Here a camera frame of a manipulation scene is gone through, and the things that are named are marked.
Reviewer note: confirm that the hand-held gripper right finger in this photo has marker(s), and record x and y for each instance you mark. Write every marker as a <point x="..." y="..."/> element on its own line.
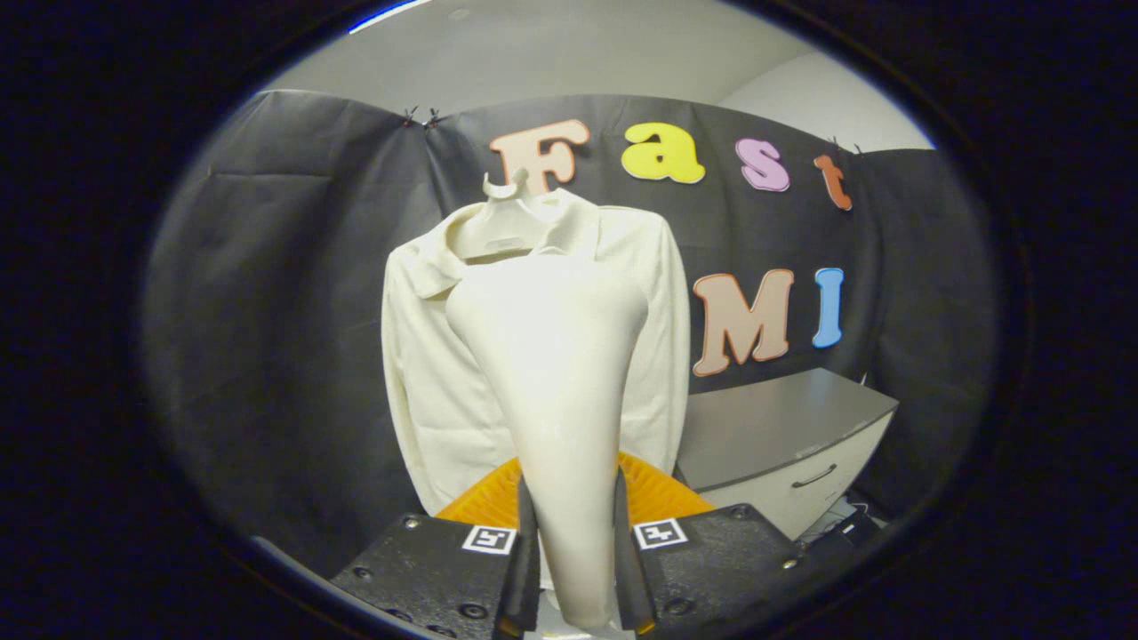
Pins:
<point x="711" y="560"/>

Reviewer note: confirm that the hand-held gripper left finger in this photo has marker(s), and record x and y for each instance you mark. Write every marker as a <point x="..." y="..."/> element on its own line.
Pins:
<point x="427" y="569"/>

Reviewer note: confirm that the cream button shirt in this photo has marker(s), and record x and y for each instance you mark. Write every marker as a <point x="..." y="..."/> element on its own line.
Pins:
<point x="427" y="400"/>

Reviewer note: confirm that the white garment steamer head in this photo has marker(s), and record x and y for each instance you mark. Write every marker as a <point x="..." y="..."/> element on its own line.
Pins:
<point x="560" y="400"/>

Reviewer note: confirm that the white clothes hanger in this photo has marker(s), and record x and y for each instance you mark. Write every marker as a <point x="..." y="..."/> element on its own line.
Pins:
<point x="498" y="227"/>

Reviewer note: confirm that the black box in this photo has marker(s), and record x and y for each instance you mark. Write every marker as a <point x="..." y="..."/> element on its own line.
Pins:
<point x="855" y="529"/>

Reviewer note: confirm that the grey cabinet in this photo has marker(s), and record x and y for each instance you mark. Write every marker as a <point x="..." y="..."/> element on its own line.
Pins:
<point x="773" y="418"/>

